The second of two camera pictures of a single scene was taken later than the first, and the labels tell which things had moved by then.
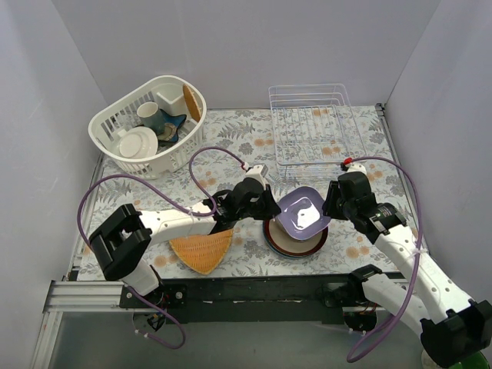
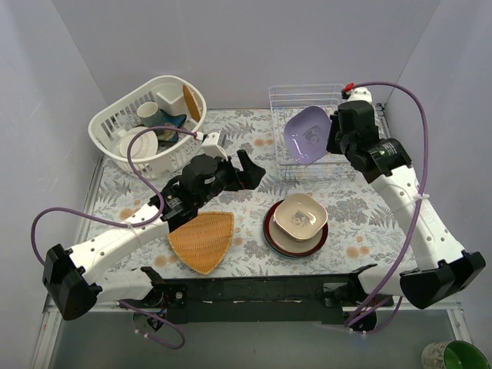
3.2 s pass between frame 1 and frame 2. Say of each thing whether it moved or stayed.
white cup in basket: stayed
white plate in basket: stayed
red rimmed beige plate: stayed
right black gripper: moved
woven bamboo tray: stayed
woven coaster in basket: stayed
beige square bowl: moved
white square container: stayed
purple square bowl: moved
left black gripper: moved
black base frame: stayed
